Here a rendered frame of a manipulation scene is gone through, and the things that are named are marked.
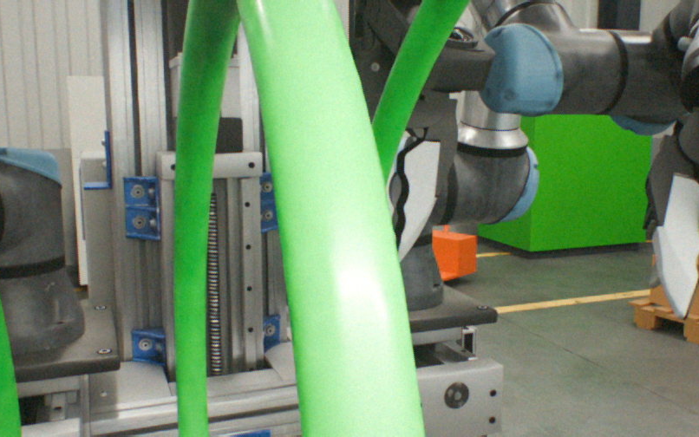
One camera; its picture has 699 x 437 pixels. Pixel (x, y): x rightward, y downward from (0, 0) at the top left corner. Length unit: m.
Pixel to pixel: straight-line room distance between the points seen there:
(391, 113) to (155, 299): 0.83
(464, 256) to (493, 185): 4.36
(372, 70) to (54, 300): 0.54
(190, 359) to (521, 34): 0.39
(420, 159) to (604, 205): 6.30
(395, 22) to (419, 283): 0.57
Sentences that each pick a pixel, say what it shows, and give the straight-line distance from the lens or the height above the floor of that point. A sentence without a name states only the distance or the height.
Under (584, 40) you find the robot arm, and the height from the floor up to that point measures 1.37.
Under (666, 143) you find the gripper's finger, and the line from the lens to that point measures 0.50.
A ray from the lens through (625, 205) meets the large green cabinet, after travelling 6.95.
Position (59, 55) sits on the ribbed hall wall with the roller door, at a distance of 6.45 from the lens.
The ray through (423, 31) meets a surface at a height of 1.34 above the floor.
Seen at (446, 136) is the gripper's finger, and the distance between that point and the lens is 0.51.
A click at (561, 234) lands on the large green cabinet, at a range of 6.53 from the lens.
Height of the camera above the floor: 1.31
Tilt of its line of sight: 9 degrees down
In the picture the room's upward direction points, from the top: straight up
